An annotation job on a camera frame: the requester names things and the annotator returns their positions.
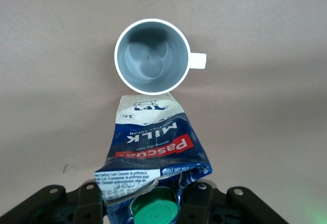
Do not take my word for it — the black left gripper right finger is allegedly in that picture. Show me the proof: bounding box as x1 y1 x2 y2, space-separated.
178 179 291 224

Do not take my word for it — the grey cup with handle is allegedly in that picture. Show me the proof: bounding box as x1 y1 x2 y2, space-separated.
113 18 207 95

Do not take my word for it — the blue white milk carton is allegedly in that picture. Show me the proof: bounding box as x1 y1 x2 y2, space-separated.
94 93 213 224

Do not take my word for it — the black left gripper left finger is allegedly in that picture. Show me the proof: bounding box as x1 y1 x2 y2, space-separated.
0 180 105 224

